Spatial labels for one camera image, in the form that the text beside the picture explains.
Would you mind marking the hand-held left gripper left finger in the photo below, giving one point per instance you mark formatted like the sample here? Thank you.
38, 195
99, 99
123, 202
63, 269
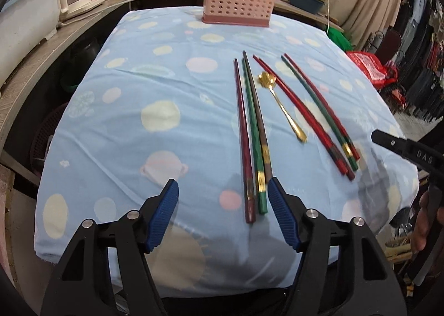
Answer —
163, 218

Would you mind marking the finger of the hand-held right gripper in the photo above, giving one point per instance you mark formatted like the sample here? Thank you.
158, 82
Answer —
388, 141

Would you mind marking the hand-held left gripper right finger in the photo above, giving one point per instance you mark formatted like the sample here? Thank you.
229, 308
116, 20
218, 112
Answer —
282, 218

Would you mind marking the red chopstick gold band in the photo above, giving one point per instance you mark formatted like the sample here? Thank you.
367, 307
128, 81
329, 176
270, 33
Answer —
324, 101

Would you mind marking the green chopstick gold band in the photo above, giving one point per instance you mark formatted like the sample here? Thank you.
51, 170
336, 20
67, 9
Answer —
319, 107
253, 128

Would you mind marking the brown chopstick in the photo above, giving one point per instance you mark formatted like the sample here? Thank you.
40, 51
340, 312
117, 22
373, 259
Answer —
261, 128

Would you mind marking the bright red chopstick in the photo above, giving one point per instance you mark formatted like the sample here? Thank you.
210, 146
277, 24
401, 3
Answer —
299, 103

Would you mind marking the dark red chopstick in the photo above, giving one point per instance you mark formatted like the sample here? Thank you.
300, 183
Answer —
242, 128

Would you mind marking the gold spoon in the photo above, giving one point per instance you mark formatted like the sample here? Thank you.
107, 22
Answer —
267, 80

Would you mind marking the person's right hand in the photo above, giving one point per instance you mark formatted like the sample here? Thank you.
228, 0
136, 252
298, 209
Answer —
420, 229

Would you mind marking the red plastic bag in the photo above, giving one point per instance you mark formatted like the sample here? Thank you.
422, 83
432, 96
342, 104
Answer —
367, 66

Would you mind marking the rack of hanging clothes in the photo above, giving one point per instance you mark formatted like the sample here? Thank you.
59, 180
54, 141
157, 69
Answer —
426, 59

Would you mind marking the black metal chair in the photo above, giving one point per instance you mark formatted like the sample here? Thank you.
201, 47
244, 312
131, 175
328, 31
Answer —
386, 43

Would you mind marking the blue spotted tablecloth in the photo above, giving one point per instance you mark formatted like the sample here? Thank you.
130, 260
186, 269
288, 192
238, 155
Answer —
156, 111

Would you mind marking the green cloth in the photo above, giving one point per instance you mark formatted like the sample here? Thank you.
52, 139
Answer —
341, 40

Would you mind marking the white plastic basin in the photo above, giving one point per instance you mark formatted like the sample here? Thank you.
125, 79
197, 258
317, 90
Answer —
24, 21

